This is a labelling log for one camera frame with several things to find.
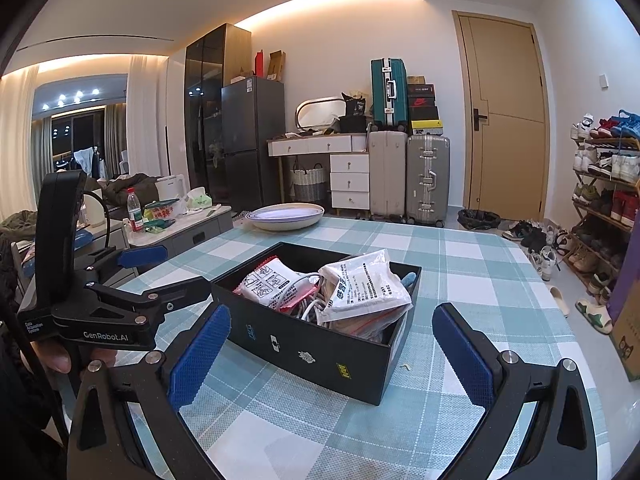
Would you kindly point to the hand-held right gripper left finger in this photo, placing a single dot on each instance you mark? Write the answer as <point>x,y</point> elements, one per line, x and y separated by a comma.
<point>197,360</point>

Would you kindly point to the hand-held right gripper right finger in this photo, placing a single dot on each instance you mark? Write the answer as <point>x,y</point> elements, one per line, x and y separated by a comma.
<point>465,355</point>

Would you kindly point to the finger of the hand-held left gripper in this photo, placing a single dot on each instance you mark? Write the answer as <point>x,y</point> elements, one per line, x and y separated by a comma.
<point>142,257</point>
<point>172,291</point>

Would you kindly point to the red and white printed packet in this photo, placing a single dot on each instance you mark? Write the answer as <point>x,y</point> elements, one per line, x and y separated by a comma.
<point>265,285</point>

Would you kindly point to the black cardboard box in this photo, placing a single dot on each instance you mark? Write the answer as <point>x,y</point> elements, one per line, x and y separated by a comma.
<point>300,355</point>

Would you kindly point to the white printed plastic packet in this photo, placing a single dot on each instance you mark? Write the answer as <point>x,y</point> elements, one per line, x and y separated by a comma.
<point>365,285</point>

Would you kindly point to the person's left forearm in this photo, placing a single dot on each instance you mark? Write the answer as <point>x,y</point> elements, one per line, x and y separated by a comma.
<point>20,410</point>

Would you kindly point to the person's left hand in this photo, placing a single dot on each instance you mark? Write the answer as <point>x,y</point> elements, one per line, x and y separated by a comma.
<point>56,360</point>

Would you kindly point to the plastic water bottle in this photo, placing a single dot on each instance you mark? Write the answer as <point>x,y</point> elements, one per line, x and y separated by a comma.
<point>134,210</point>

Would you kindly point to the green and red snack pack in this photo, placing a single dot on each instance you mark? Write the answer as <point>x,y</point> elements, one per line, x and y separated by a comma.
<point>160,208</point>

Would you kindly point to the grey low table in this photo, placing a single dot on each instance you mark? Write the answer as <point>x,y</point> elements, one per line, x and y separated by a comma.
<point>200,232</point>

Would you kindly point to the dark olive jacket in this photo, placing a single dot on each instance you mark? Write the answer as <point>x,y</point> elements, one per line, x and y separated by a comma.
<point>130,187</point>

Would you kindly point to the green tissue pack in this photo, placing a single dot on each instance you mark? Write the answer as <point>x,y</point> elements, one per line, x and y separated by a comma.
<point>200,200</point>

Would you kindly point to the beige slipper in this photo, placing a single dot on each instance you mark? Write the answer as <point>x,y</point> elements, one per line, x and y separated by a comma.
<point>560,301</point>

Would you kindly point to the pile of assorted shoes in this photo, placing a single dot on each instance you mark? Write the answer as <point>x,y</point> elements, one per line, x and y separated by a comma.
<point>545,250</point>

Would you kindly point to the black trash bin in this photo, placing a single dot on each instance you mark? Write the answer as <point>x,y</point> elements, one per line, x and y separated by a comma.
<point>478,219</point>

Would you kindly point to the green and white slipper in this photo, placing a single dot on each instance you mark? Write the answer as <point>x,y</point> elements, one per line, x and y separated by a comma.
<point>595,312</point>

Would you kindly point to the white curtain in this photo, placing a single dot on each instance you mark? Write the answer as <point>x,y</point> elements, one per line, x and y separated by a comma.
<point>145,120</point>

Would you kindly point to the white shallow bowl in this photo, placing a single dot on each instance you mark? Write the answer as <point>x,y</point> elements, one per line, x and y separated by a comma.
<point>287,216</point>

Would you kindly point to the dark glass cabinet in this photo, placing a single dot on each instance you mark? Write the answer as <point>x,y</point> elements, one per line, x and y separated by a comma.
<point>205,110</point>

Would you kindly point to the brown cardboard box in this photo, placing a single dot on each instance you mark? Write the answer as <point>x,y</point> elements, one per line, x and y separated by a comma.
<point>627,342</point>

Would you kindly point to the purple bag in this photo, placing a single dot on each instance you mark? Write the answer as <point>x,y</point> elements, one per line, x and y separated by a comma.
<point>625,290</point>

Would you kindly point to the woven laundry basket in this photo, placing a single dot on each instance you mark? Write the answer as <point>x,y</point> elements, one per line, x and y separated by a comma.
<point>308,183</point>

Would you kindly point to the grey refrigerator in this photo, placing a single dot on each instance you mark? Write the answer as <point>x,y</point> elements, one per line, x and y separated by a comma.
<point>250,120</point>

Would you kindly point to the silver suitcase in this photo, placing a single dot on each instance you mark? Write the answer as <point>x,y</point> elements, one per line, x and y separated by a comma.
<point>427,177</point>

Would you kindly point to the metal shoe rack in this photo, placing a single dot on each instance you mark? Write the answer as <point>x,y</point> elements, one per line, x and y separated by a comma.
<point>600,215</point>

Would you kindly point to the beige suitcase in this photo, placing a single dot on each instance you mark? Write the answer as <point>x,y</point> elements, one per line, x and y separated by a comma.
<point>387,175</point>

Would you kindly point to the white drawer dresser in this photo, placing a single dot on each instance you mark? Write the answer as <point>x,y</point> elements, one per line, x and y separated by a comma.
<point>345,165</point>

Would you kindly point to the red carton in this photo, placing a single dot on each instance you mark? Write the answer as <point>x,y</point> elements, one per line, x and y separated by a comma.
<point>259,62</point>

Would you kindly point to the oval mirror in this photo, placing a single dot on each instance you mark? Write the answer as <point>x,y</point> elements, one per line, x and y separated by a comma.
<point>320,112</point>

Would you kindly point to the open cardboard carton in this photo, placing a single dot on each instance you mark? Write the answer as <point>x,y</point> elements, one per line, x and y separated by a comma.
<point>275,66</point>

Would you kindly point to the rows of sneakers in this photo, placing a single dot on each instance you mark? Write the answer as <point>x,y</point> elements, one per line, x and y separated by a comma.
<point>615,167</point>

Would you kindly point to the tan wooden door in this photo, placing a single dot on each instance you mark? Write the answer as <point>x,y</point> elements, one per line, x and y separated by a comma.
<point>500,115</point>

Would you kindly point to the black shoe box red logo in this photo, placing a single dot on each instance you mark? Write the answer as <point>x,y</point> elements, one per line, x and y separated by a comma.
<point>424,106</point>

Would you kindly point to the black paper bag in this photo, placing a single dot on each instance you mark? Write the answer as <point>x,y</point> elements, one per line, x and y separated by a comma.
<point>354,105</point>

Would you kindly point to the black shoe box red stripe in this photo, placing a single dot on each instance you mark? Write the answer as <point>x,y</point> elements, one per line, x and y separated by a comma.
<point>421,91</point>

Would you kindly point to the teal suitcase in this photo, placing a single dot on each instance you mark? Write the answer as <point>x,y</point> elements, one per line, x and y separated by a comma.
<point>387,92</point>

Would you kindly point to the brown shoe box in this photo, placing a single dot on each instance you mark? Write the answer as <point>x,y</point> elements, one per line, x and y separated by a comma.
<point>419,80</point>

